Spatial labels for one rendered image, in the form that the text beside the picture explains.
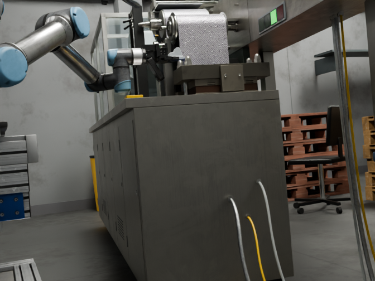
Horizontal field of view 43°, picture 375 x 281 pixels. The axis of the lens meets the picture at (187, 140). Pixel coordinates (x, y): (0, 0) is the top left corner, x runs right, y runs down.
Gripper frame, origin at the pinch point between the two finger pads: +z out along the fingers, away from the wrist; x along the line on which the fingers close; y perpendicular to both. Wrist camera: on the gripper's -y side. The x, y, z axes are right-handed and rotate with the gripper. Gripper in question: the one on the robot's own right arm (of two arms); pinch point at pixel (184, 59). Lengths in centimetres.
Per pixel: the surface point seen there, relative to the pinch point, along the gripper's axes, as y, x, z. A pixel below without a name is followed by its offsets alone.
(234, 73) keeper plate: -10.7, -21.9, 15.0
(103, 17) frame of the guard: 48, 102, -25
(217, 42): 7.5, -0.3, 16.3
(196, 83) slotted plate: -13.8, -18.9, -1.0
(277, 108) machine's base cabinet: -27.1, -25.9, 31.9
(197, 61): -1.1, -0.2, 6.0
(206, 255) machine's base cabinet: -84, -26, -5
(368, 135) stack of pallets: -46, 185, 228
